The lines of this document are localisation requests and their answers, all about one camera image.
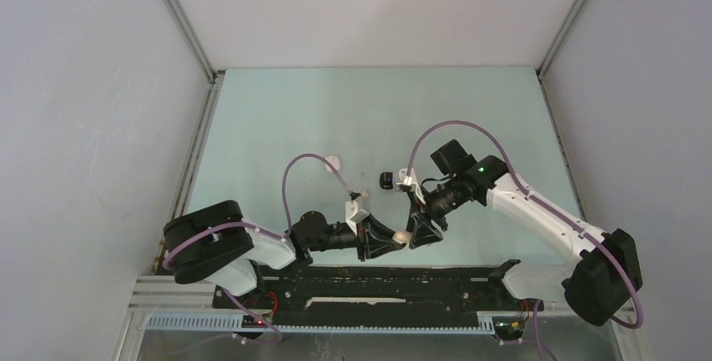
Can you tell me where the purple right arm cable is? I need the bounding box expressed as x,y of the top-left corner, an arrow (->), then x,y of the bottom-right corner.
405,120 -> 645,331

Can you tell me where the black gold-trimmed charging case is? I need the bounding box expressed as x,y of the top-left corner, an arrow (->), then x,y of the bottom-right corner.
379,171 -> 394,191

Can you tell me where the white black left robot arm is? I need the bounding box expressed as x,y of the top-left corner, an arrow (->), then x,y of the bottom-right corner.
162,200 -> 411,308

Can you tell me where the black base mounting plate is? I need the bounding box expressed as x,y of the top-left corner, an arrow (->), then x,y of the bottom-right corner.
239,265 -> 543,330

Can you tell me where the pink charging case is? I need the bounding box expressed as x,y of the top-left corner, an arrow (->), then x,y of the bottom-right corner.
391,231 -> 411,247

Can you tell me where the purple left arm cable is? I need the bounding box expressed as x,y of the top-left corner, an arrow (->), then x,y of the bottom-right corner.
162,153 -> 354,270

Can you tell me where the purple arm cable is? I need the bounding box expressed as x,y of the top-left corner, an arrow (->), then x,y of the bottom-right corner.
162,153 -> 354,270
405,120 -> 645,331

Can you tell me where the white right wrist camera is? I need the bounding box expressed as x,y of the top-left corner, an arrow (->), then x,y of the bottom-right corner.
396,168 -> 427,205

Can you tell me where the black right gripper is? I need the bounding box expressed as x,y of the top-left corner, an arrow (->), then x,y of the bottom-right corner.
406,176 -> 466,249

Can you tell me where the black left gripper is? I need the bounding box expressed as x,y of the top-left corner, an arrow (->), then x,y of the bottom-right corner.
307,212 -> 402,261

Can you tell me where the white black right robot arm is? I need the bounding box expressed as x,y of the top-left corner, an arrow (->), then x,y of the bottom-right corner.
398,139 -> 643,326

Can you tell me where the grey slotted cable duct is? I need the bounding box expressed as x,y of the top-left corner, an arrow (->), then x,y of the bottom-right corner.
144,312 -> 495,335

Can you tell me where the white charging case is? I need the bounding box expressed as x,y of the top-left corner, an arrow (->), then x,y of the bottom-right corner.
325,155 -> 342,174

